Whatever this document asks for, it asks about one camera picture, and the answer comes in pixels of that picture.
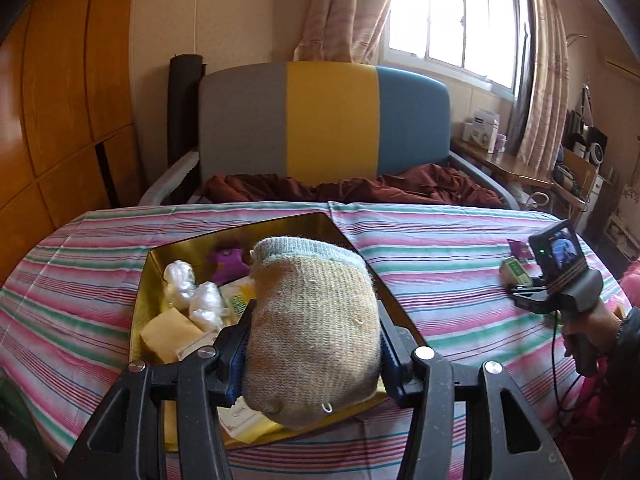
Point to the striped bedsheet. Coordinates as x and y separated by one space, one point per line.
450 270

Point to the yellow paper packet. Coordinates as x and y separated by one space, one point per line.
245 425

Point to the grey yellow blue headboard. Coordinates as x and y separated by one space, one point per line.
330 120

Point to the small purple item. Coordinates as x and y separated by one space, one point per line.
519 247

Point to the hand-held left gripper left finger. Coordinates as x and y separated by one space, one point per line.
235 390

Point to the cluttered shelf unit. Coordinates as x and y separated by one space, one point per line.
585 160

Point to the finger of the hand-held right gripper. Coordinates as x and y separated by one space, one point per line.
527 296

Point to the white plastic bag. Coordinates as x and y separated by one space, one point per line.
180 280
207 305

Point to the white bed rail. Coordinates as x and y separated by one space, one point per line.
170 175

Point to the white carton box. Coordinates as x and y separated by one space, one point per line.
480 130

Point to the pink red clothing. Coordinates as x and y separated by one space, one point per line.
620 410

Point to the pink patterned curtain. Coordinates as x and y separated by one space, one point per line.
340 10
545 85

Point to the dark red blanket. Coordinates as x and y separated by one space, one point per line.
425 182

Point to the grey bed rail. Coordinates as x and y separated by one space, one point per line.
485 180

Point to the purple toy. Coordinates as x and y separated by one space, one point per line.
227 260

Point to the person's right hand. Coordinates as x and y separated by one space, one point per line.
600 325

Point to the gold metal tray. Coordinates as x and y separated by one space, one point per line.
190 255

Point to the black rolled mat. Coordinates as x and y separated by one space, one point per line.
182 110

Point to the wooden wardrobe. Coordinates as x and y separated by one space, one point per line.
60 85

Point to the window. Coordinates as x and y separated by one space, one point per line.
450 10

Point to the beige knitted sock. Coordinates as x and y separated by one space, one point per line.
310 335

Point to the small green box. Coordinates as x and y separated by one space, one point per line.
515 270

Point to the green glass table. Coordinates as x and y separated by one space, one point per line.
15 410

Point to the wooden desk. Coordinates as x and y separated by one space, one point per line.
505 167

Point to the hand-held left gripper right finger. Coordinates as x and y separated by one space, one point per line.
395 385

